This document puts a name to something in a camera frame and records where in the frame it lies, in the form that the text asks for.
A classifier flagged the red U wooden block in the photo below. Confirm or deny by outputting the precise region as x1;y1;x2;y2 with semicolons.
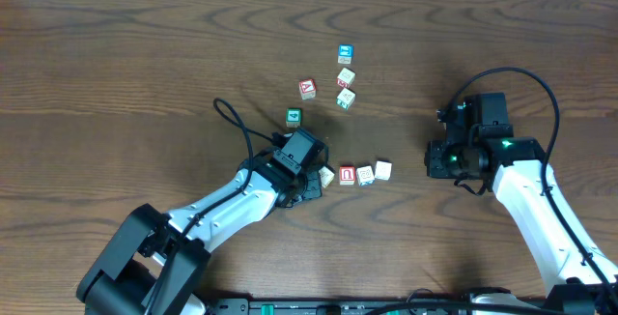
339;166;356;186

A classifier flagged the blue-edged number 3 block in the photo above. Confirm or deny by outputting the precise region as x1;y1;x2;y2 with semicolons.
356;165;376;186

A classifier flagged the plain cream wooden block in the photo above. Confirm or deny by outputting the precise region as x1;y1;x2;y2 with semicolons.
375;160;392;181

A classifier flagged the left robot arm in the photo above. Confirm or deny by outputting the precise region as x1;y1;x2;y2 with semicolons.
76;129;327;315

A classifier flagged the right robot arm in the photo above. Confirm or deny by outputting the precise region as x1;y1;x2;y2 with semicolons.
425;93;617;314

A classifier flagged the green 4 wooden block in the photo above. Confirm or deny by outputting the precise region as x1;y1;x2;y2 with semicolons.
285;108;302;128

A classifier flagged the red A wooden block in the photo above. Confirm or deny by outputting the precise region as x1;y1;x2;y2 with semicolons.
298;78;317;100

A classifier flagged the green J wooden block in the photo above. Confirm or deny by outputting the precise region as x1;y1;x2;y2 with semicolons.
336;88;356;110

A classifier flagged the red M wooden block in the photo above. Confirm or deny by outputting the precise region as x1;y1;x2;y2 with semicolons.
336;68;355;89

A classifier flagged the blue-top wooden block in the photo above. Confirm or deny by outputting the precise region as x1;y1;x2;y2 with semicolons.
337;44;354;65

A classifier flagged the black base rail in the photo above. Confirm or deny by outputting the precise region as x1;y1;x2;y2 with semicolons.
202;296;551;315

